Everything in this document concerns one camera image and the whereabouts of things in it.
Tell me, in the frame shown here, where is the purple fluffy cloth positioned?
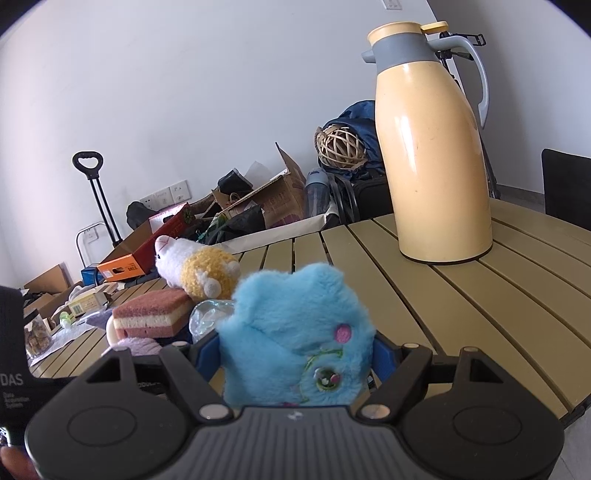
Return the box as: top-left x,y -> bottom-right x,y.
102,338 -> 162,356

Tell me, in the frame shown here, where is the pink layered sponge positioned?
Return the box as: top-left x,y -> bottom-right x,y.
112,288 -> 194,340

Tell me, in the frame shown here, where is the white and yellow plush hamster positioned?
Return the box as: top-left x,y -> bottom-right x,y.
154,235 -> 242,303

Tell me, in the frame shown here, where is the blue plush toy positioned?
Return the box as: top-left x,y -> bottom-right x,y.
216,263 -> 376,408

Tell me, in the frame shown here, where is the person's left hand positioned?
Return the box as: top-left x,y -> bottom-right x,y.
1,446 -> 39,480

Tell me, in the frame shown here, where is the clear snack jar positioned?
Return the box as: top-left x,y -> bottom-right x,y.
24,316 -> 52,359

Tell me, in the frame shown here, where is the orange cardboard box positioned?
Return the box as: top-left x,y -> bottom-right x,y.
97,203 -> 195,282

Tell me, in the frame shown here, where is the tan folding camping table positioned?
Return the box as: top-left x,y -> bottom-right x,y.
27,197 -> 591,432

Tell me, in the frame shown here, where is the brown open cardboard box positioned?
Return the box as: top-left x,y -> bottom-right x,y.
211,144 -> 305,228

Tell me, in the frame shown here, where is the grey water bottle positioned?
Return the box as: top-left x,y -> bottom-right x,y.
304,169 -> 331,218

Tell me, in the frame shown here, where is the yellow thermos jug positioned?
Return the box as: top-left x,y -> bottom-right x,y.
363,21 -> 493,264

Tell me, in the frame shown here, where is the rattan woven ball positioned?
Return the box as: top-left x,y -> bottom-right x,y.
315,124 -> 369,170

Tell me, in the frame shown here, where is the blue fabric bag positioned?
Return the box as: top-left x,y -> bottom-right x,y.
314,100 -> 386,181

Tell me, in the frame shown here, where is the black folding chair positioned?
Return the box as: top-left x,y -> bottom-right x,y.
541,149 -> 590,229

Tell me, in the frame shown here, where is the black cart handle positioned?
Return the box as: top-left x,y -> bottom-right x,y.
72,151 -> 122,247

